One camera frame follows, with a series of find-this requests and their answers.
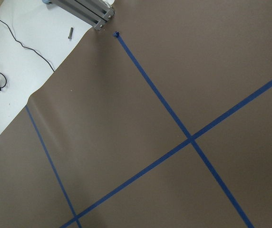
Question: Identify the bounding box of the metal bolt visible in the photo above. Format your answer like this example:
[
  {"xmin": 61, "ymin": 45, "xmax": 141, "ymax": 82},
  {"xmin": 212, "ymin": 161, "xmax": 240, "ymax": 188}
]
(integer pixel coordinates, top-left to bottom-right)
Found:
[{"xmin": 68, "ymin": 27, "xmax": 74, "ymax": 40}]

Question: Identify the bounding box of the aluminium frame post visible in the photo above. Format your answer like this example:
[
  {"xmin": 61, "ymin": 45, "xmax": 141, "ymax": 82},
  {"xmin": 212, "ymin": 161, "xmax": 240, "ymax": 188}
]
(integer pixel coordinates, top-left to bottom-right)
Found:
[{"xmin": 42, "ymin": 0, "xmax": 115, "ymax": 30}]

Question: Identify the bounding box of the thin black table cable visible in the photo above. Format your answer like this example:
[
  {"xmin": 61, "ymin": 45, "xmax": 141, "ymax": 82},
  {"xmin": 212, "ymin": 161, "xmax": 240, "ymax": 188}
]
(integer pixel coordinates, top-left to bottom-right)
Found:
[{"xmin": 0, "ymin": 7, "xmax": 56, "ymax": 72}]

